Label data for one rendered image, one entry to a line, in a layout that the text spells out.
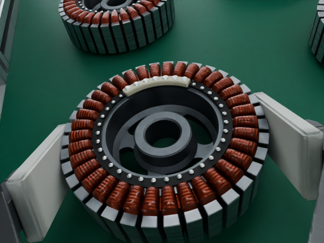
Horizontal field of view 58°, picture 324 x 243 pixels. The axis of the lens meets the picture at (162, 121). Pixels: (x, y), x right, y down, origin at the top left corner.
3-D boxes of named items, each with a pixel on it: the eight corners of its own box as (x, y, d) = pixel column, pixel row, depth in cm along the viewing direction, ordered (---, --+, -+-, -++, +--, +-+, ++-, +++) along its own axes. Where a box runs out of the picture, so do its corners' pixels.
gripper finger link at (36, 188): (44, 242, 12) (26, 245, 12) (81, 166, 19) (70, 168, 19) (21, 179, 11) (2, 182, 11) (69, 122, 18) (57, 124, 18)
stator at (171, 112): (291, 236, 14) (310, 202, 12) (70, 265, 15) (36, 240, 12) (235, 85, 22) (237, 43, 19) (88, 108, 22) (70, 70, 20)
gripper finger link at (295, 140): (304, 134, 11) (325, 131, 11) (250, 93, 18) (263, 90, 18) (305, 202, 12) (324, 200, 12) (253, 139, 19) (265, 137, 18)
